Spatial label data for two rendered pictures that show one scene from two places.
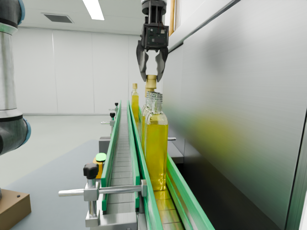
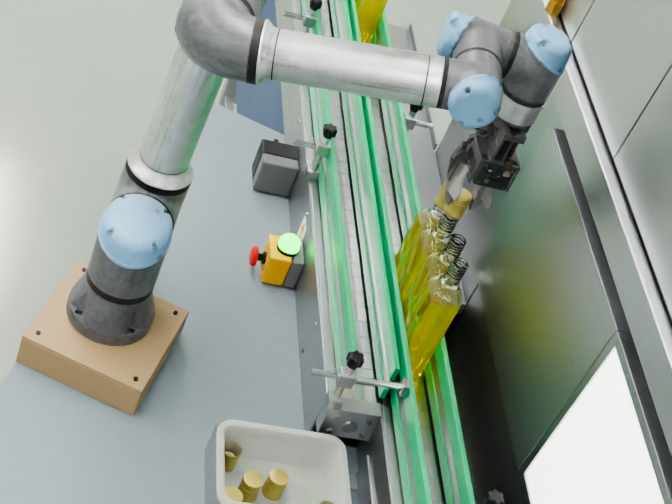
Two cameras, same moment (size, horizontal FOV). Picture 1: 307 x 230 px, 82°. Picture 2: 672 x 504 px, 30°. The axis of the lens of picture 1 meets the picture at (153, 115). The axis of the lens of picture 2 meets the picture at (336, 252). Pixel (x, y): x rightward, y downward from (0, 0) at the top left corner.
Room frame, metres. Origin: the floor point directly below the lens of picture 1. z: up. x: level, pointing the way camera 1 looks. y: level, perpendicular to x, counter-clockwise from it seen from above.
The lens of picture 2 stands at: (-1.11, 0.51, 2.41)
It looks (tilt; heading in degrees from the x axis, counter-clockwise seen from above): 40 degrees down; 349
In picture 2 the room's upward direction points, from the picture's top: 25 degrees clockwise
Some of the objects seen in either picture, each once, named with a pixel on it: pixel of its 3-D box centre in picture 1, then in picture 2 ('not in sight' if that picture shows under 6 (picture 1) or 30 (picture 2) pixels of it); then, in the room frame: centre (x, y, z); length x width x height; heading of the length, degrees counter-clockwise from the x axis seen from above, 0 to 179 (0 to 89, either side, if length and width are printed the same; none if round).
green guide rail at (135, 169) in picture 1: (129, 117); (348, 79); (1.22, 0.17, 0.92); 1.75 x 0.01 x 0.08; 9
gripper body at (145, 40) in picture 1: (154, 28); (497, 146); (0.55, 0.01, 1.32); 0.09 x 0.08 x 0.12; 9
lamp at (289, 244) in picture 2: (101, 156); (289, 243); (0.73, 0.23, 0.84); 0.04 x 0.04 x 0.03
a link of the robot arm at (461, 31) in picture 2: not in sight; (476, 49); (0.54, 0.11, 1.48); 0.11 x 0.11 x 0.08; 88
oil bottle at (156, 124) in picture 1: (155, 149); (426, 324); (0.46, -0.01, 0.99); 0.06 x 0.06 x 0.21; 9
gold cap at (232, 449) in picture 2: not in sight; (228, 456); (0.22, 0.26, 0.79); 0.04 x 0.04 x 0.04
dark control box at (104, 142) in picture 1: (106, 144); (274, 168); (1.01, 0.28, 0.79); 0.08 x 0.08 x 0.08; 9
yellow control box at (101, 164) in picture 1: (100, 167); (280, 261); (0.73, 0.23, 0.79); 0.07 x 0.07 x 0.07; 9
